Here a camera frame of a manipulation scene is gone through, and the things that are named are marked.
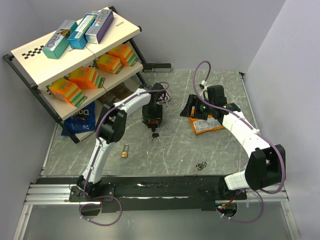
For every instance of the blue doritos bag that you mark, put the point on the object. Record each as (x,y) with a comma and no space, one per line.
(84,120)

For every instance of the blue carton box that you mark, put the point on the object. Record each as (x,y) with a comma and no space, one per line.
(77,39)

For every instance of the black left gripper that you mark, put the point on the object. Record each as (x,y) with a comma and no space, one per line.
(157,116)

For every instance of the robot figure keychain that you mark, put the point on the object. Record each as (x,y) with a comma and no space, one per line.
(199,167)

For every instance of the black head key pair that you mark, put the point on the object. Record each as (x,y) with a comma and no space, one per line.
(155,135)

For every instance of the purple wavy pot holder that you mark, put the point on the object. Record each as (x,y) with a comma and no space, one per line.
(164,98)

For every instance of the orange sponge pack right back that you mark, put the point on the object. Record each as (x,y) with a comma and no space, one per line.
(125,53)

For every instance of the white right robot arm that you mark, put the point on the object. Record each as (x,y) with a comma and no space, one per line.
(266,164)

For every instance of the purple rio box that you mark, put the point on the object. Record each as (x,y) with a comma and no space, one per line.
(100,25)

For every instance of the orange sponge pack front left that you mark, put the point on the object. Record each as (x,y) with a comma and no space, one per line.
(67,91)

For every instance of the orange chip bag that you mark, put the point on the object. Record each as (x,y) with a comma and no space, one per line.
(200,126)

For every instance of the teal rio box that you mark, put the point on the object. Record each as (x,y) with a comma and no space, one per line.
(58,42)

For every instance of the brown paper bag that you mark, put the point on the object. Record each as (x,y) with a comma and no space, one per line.
(117,94)

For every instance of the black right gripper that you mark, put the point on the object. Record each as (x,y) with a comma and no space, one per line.
(194,100)

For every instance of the brass padlock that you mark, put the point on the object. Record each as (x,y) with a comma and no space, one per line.
(125,151)

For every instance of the black box at wall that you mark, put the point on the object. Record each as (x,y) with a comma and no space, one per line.
(157,68)

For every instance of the orange sponge pack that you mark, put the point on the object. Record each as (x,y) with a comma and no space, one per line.
(67,91)
(86,78)
(125,53)
(108,63)

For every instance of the orange sponge pack middle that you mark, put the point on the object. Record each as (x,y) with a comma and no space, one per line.
(86,78)

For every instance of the aluminium rail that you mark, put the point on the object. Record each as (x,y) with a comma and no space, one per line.
(48,194)

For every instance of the cream two tier shelf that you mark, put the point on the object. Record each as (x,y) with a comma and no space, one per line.
(37,71)

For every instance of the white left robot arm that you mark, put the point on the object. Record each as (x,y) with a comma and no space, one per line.
(111,128)

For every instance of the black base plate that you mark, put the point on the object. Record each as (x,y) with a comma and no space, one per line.
(150,193)

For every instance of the orange sponge pack right front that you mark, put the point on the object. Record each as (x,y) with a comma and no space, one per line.
(108,63)

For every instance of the orange black padlock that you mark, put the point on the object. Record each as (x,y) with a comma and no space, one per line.
(153,124)

